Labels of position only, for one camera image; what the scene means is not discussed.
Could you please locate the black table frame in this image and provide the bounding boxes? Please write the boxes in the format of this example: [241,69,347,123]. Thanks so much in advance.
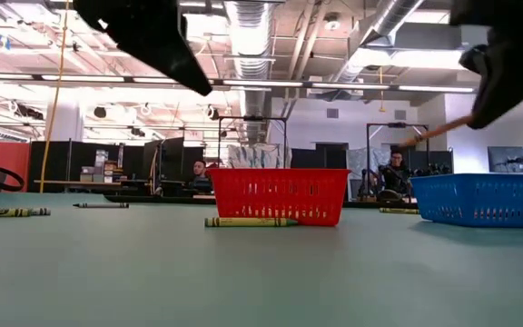
[102,193,421,210]

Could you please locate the black wall screen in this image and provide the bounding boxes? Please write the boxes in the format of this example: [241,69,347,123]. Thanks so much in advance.
[487,145,523,173]

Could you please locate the white LED light bar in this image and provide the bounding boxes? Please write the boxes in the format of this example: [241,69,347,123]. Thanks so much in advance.
[0,72,523,97]

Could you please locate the red partition panel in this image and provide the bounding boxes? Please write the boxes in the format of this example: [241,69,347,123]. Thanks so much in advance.
[0,141,31,193]

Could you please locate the blue plastic basket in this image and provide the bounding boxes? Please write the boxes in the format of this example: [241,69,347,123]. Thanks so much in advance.
[409,173,523,229]

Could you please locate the wooden desk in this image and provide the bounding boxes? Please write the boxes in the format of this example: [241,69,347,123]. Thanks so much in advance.
[34,179,124,187]

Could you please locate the translucent plastic sheet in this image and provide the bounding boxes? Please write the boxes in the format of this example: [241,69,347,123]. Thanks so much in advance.
[227,143,292,169]

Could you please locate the stacked storage boxes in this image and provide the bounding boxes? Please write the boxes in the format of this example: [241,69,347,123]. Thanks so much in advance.
[79,149,124,183]

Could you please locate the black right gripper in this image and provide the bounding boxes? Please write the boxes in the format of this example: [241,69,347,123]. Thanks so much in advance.
[449,0,523,132]

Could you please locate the black partition wall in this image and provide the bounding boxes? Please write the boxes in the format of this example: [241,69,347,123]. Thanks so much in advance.
[28,140,206,194]

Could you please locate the silver ventilation duct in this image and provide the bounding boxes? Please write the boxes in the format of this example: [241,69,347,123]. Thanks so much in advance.
[222,0,276,144]
[320,0,430,101]

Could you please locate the red plastic basket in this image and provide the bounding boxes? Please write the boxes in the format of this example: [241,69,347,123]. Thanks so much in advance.
[207,167,351,227]

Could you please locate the person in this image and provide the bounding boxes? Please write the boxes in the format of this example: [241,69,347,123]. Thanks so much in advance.
[372,148,415,203]
[188,158,215,194]

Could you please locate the black metal gantry frame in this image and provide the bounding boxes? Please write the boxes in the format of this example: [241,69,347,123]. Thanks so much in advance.
[365,121,430,176]
[217,115,289,167]

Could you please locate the yellow cable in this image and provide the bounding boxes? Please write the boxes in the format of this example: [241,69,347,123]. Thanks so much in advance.
[38,0,70,194]

